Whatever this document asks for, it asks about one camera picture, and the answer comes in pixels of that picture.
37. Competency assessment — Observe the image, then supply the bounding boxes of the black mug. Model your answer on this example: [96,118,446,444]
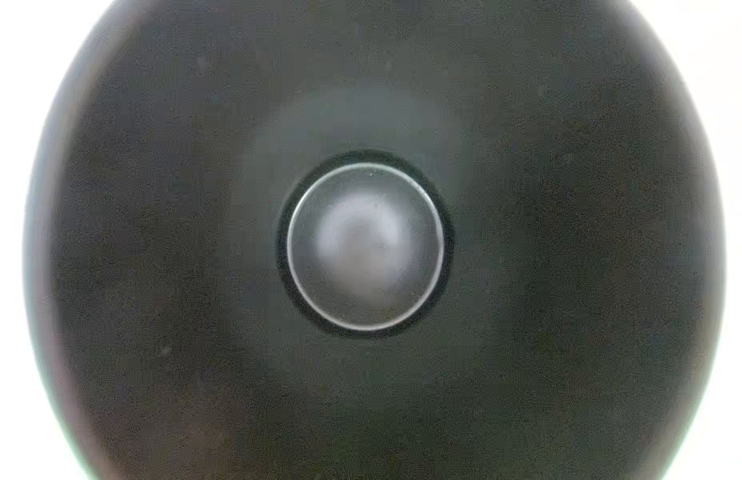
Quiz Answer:
[23,1,725,479]

